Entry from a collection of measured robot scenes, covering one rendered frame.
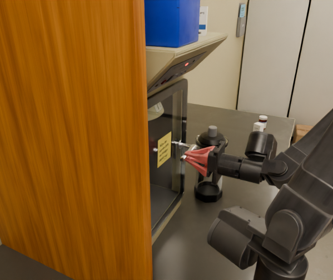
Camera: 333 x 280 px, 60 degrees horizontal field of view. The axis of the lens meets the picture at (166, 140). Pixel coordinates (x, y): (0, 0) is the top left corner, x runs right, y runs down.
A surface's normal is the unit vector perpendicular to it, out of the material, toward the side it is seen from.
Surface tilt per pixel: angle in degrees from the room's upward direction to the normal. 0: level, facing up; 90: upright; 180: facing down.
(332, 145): 66
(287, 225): 72
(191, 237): 0
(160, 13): 90
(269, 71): 90
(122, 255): 90
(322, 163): 60
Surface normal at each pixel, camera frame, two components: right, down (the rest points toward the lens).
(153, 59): -0.44, 0.40
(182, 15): 0.90, 0.19
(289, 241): -0.71, -0.01
